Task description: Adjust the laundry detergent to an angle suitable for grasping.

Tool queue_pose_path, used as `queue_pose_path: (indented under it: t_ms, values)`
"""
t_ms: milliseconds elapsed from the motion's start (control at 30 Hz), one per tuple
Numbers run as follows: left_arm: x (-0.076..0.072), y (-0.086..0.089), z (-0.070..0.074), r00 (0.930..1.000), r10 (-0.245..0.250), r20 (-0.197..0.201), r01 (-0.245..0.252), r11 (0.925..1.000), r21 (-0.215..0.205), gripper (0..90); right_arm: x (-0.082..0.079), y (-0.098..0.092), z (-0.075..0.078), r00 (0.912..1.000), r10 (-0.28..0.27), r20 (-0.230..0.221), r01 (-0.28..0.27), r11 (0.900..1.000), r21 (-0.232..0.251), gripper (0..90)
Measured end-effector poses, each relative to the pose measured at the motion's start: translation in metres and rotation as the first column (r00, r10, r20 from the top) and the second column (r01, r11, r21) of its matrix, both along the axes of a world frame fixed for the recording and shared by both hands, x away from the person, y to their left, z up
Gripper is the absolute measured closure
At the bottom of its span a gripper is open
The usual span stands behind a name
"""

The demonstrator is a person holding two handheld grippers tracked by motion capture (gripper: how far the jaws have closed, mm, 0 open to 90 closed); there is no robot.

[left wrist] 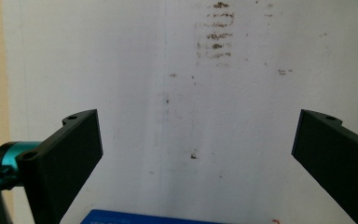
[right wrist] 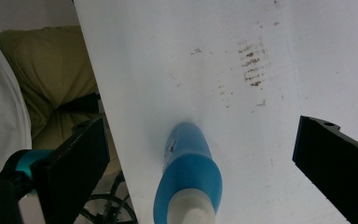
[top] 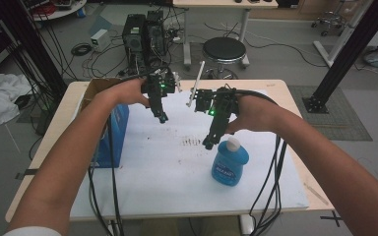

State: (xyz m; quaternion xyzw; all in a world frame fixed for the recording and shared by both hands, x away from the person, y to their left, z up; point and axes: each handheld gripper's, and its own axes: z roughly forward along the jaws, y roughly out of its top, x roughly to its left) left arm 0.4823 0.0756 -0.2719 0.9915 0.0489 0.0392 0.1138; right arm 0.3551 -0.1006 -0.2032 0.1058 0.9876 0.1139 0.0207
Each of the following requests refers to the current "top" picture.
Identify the white table mat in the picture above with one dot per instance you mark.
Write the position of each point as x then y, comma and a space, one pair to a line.
170, 177

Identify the person's right hand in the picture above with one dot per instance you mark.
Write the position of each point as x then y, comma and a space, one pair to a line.
252, 114

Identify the small white box device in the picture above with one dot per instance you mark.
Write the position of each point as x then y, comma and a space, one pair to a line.
99, 40

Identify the white shirt sleeve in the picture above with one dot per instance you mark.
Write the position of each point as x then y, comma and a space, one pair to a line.
32, 231

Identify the light wooden table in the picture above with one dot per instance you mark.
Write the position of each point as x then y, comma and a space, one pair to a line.
62, 131

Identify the person's left hand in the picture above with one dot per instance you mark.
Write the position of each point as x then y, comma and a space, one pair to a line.
128, 92

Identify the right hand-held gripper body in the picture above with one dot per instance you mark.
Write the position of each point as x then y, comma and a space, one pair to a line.
221, 103

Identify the white-legged desk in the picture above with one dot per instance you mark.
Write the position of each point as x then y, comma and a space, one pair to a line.
224, 3

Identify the blue cardboard box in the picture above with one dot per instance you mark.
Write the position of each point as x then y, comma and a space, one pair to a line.
113, 137

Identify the black metal frame post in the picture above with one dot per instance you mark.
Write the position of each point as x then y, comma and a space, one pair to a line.
36, 49
351, 52

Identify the office chair wheel base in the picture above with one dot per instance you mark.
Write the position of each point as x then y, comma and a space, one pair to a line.
329, 20

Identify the grey floor mat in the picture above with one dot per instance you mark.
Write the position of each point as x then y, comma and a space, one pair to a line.
344, 114

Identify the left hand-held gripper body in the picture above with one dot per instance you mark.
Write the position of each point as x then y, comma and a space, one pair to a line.
160, 82

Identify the blue bottle with white cap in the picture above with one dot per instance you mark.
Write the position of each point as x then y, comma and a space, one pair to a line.
229, 165

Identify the black round stool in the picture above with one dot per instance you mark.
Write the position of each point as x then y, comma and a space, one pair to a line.
223, 49

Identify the black tape cross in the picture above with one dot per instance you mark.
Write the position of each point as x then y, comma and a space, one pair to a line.
332, 219

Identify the black computer tower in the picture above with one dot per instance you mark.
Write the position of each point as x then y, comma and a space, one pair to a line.
134, 39
156, 32

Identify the round white table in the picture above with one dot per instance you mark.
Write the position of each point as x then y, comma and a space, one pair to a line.
60, 10

